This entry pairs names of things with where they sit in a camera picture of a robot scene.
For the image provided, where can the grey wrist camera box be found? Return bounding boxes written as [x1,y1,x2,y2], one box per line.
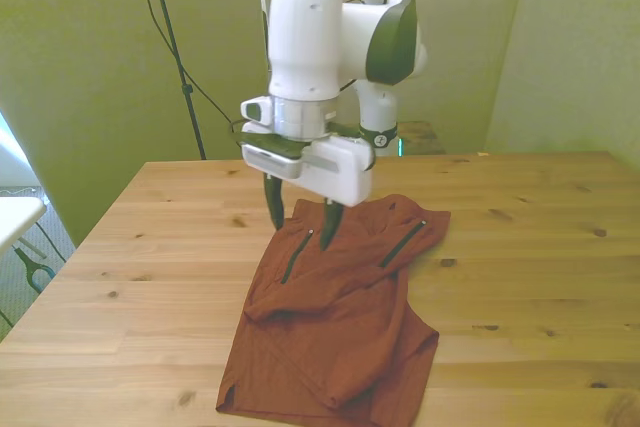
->
[241,144,305,181]

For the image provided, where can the white board panel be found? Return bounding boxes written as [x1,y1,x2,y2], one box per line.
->
[0,110,40,189]

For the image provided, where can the white side table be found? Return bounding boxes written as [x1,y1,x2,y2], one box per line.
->
[0,195,49,253]

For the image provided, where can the black tripod camera cable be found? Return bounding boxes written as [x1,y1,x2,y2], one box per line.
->
[127,0,236,126]

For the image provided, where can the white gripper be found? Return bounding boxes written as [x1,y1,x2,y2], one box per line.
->
[263,136,374,252]

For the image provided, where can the black and blue table leg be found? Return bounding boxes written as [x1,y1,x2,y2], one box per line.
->
[12,244,55,294]

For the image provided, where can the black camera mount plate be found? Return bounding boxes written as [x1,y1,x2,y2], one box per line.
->
[233,130,309,158]

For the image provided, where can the black tripod stand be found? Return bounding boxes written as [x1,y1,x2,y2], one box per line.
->
[142,0,209,161]

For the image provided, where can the rust orange shorts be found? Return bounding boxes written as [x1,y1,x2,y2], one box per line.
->
[214,193,452,427]

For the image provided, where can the small wooden platform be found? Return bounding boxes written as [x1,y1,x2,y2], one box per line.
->
[394,120,447,156]

